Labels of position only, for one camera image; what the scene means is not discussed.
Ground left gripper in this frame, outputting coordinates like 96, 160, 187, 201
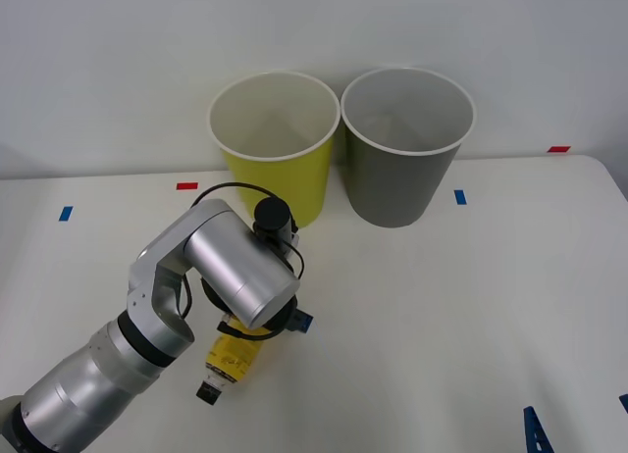
198, 275, 316, 336

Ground yellow plastic bottle black cap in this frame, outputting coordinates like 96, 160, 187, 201
195, 313, 277, 406

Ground yellow-green plastic waste bin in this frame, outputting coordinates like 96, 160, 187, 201
207, 69, 342, 230

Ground grey plastic waste bin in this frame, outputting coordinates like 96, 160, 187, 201
340, 66, 478, 228

